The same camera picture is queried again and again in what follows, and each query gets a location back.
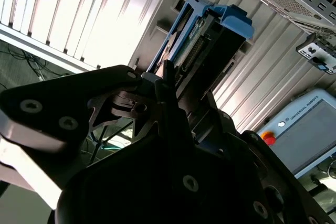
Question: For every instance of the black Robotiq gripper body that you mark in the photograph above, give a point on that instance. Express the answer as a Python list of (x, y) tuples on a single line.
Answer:
[(157, 182)]

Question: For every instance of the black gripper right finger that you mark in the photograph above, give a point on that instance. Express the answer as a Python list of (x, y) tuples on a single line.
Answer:
[(225, 121)]

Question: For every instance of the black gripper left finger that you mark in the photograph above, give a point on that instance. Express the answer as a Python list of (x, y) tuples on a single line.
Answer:
[(47, 108)]

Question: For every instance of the hard disk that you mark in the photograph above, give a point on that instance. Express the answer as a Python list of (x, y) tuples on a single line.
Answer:
[(231, 22)]

